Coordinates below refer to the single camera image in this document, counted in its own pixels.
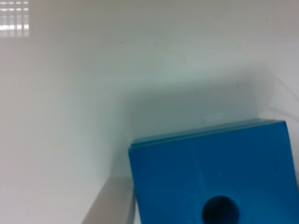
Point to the blue block with hole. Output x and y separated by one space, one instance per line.
240 173

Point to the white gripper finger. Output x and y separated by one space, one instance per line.
115 203

